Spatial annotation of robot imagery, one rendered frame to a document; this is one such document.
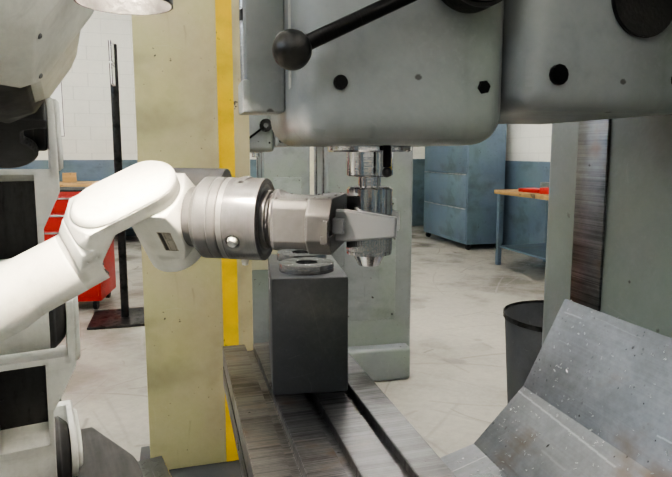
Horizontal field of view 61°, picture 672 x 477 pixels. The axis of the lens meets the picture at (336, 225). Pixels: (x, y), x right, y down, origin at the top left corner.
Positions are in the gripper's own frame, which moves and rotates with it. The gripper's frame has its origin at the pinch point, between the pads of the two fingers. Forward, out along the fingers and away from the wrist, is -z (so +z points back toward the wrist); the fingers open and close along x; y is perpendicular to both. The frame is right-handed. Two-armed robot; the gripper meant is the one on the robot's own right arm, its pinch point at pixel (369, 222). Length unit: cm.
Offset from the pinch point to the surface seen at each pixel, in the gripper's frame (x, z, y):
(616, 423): 11.7, -29.3, 24.8
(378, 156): -2.1, -1.0, -6.9
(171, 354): 146, 93, 73
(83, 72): 752, 517, -121
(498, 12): -5.2, -11.5, -19.5
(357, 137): -9.9, 0.1, -8.5
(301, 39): -16.8, 3.4, -15.3
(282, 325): 24.6, 15.7, 19.4
